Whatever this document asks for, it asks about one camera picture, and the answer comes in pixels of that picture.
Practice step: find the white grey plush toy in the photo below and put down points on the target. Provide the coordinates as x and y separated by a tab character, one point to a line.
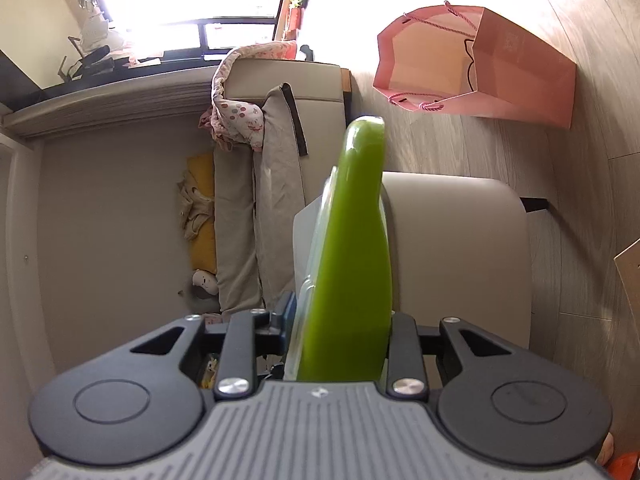
204	285

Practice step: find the yellow pillow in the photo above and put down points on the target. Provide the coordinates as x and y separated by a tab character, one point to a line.
200	183

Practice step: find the beige sofa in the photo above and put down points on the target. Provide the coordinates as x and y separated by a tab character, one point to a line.
318	92

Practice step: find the pink floral blanket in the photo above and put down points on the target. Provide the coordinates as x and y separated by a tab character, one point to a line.
230	121

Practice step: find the beige crumpled cloth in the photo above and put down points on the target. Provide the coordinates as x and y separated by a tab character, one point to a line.
194	207

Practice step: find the beige sofa cover sheet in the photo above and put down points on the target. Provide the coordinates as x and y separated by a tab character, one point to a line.
257	195

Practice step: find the pink paper shopping bag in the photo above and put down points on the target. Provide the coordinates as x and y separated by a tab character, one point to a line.
471	61

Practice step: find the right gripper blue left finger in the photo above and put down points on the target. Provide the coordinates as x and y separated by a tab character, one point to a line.
236	372

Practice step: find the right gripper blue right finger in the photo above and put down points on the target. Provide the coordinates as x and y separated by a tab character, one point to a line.
406	377

